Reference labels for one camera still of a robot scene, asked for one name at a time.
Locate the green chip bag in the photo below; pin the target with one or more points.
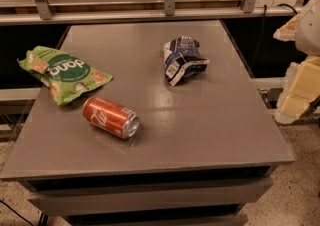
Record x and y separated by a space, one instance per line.
66 76

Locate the blue white chip bag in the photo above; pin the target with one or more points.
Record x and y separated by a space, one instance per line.
182 59

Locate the red coke can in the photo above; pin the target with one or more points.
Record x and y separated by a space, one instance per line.
111 117

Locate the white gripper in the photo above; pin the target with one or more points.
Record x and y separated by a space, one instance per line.
309 31

